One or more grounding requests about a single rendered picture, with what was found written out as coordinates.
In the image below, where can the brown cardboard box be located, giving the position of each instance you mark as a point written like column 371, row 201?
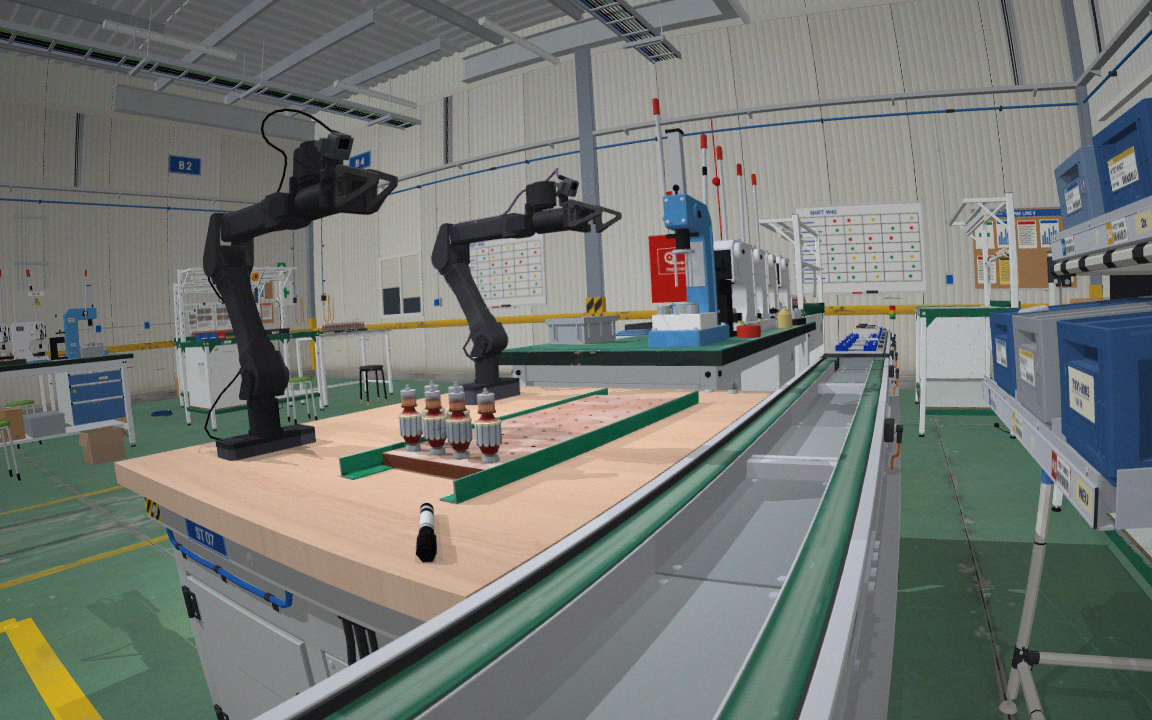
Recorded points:
column 98, row 450

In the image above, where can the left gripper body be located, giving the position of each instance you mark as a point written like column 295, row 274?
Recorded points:
column 558, row 219

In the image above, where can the white workbench with pegboard shelf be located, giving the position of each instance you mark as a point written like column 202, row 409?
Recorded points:
column 202, row 367

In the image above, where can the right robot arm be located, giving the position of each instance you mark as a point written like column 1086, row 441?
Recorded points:
column 264, row 372

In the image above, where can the green and grey conveyor belt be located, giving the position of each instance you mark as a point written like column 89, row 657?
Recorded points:
column 587, row 630

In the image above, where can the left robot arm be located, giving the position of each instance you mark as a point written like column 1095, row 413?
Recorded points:
column 492, row 339

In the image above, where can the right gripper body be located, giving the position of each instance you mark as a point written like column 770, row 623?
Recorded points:
column 321, row 195

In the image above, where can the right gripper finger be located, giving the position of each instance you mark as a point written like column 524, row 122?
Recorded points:
column 374, row 203
column 344, row 198

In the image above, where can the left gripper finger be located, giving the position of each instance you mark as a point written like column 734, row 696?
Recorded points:
column 598, row 220
column 573, row 218

